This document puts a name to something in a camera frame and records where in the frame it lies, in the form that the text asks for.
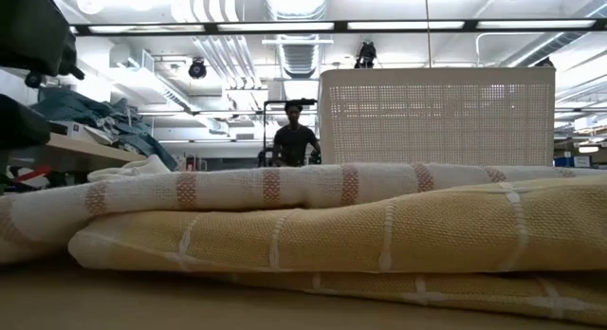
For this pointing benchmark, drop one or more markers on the black ceiling spotlight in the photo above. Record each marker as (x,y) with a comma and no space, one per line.
(197,69)

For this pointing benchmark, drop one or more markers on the white striped towel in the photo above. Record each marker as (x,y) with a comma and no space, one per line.
(237,188)

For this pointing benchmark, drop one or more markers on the black overhead camera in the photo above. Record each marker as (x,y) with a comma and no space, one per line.
(366,55)

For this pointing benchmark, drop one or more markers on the blue grey fabric cover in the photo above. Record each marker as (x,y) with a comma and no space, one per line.
(76,107)

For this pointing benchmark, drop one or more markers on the orange towel with white grid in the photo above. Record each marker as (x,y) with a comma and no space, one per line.
(427,225)

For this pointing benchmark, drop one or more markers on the person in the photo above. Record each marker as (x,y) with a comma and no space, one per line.
(294,140)

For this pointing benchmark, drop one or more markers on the white perforated plastic basket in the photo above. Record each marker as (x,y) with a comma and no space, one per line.
(450,126)

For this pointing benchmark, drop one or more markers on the wooden workbench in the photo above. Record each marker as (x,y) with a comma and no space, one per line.
(85,152)

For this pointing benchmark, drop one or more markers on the shelf with blue boxes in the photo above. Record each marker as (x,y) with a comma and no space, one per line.
(576,160)

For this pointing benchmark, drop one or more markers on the silver ventilation duct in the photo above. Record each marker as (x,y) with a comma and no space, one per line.
(296,50)

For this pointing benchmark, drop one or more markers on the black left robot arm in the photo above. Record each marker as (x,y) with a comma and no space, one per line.
(21,123)

